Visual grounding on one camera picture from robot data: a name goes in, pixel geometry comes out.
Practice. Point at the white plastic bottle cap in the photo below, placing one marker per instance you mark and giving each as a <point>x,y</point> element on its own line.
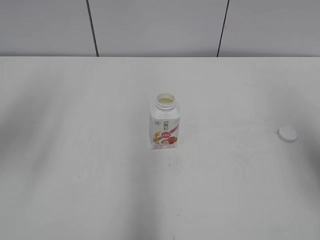
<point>287,134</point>

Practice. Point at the white yili changqing yogurt bottle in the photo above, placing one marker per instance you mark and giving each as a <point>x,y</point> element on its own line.
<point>164,122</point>

